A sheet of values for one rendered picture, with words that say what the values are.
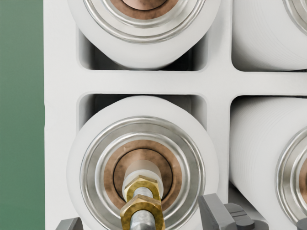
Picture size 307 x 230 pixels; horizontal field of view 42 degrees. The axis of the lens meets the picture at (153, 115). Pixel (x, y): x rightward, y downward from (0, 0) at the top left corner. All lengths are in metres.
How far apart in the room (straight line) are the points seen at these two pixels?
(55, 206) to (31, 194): 0.20
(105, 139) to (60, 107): 0.09
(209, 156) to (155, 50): 0.07
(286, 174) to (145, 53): 0.11
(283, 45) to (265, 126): 0.05
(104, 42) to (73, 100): 0.08
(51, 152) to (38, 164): 0.19
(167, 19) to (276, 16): 0.07
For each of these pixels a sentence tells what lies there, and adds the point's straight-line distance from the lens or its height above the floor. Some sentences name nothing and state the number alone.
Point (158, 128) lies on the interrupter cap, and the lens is 0.24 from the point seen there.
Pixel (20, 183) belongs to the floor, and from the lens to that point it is 0.53.
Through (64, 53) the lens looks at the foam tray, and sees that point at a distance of 0.32.
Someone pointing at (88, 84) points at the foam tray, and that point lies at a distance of 0.31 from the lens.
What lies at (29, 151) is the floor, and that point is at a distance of 0.52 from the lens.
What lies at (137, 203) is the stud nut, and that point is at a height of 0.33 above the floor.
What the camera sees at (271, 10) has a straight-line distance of 0.26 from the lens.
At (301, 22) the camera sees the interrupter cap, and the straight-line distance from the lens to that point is 0.26.
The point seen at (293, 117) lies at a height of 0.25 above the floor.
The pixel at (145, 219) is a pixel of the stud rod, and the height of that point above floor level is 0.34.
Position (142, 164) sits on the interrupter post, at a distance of 0.23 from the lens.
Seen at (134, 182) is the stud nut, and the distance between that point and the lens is 0.20.
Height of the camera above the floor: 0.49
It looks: 86 degrees down
